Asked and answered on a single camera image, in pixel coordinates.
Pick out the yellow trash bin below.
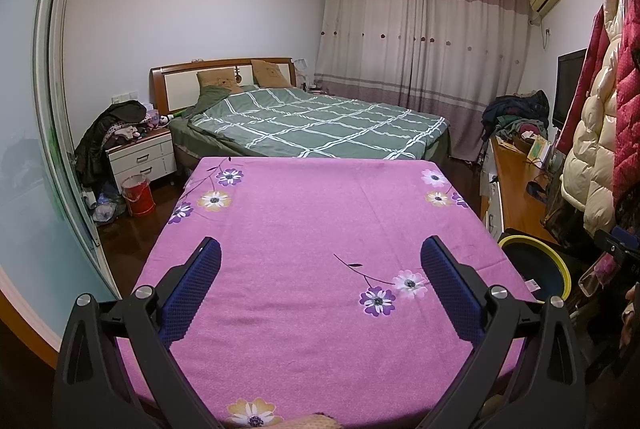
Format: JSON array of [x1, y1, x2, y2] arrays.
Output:
[[498, 234, 572, 302]]

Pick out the black television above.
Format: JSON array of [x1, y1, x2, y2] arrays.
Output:
[[552, 49, 587, 129]]

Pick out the right brown pillow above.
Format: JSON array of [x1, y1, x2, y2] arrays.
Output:
[[250, 60, 291, 88]]

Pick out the wooden desk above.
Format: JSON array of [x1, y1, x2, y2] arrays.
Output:
[[491, 139, 555, 243]]

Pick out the cream puffer jacket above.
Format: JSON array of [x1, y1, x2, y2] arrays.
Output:
[[561, 0, 627, 234]]

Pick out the sliding wardrobe door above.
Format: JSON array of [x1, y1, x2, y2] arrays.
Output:
[[1, 0, 118, 345]]

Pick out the pile of dark clothes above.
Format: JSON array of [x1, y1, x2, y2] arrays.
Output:
[[74, 100, 146, 195]]

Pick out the wooden headboard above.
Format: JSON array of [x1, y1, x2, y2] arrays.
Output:
[[149, 58, 297, 115]]

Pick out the red puffer jacket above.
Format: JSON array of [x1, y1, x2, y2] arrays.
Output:
[[558, 0, 639, 203]]

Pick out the pink white curtain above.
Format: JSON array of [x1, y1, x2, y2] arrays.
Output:
[[314, 0, 530, 162]]

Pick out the red bucket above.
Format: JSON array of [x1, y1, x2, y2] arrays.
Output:
[[120, 175, 155, 217]]

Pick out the clothes pile on desk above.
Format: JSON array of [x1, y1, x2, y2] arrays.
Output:
[[480, 90, 550, 141]]

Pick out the pink floral tablecloth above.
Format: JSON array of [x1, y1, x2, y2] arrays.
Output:
[[138, 157, 529, 428]]

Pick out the white nightstand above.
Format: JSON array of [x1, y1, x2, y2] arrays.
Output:
[[106, 128, 177, 190]]

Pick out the bed with green quilt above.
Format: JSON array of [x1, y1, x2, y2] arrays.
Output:
[[168, 87, 450, 169]]

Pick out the left brown pillow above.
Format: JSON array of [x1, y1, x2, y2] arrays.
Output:
[[196, 67, 242, 93]]

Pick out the brown pillow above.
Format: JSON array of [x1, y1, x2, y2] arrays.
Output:
[[196, 67, 242, 93], [250, 60, 291, 88]]

